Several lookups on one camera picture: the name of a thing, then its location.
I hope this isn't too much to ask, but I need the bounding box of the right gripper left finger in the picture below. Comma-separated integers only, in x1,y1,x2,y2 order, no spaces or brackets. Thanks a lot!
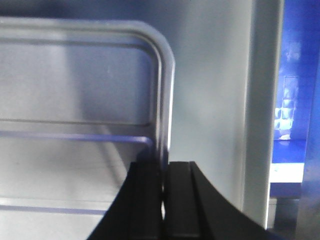
85,161,166,240

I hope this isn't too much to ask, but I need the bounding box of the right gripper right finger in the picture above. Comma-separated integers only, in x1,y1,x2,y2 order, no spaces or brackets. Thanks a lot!
165,161,280,240

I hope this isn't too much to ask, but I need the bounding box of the silver metal tray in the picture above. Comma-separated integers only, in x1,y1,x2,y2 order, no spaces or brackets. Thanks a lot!
0,17,175,240

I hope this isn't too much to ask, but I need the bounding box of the large blue bin right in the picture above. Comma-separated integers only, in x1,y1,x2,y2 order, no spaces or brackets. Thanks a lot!
270,0,320,231

